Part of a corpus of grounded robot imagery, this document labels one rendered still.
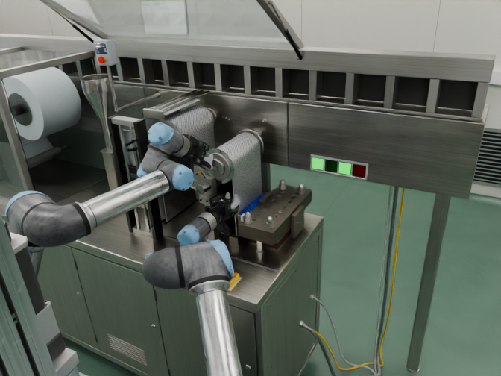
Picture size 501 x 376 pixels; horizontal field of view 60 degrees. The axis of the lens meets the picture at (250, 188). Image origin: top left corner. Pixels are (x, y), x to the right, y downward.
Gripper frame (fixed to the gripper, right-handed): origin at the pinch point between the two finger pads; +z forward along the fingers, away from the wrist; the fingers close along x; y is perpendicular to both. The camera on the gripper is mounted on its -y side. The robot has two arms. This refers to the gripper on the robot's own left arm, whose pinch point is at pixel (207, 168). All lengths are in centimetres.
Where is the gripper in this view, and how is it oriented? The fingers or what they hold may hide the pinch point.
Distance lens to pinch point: 171.6
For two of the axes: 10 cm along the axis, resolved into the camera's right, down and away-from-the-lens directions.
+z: 4.0, 2.5, 8.8
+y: 2.7, -9.5, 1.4
